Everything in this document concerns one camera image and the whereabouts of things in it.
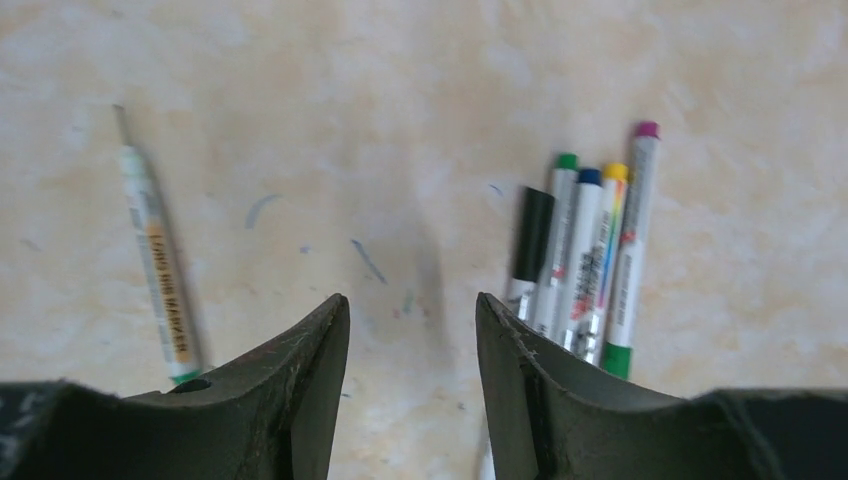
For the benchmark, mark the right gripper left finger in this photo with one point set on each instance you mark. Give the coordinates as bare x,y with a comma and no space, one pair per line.
268,414

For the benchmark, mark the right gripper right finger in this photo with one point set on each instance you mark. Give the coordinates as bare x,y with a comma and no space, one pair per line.
552,415

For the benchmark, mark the green long nib marker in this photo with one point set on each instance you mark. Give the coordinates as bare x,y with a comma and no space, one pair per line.
149,219

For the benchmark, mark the black cap brown marker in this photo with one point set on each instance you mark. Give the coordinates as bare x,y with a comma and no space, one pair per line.
529,251

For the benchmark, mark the purple end green cap marker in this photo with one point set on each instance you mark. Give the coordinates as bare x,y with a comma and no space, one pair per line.
632,245

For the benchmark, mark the blue end marker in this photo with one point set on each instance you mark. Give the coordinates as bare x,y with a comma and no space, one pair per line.
584,218

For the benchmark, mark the yellow end rainbow marker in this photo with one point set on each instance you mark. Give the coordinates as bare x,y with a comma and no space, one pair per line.
608,231

